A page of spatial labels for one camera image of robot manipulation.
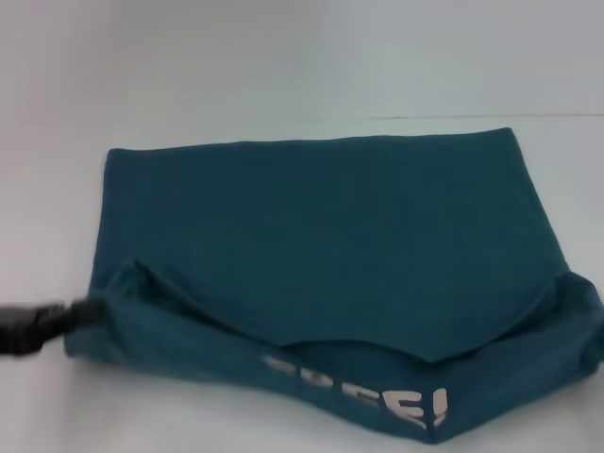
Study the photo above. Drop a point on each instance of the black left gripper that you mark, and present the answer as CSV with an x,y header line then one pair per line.
x,y
23,328

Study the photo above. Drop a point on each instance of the teal blue t-shirt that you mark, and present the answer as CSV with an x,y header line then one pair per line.
x,y
307,236

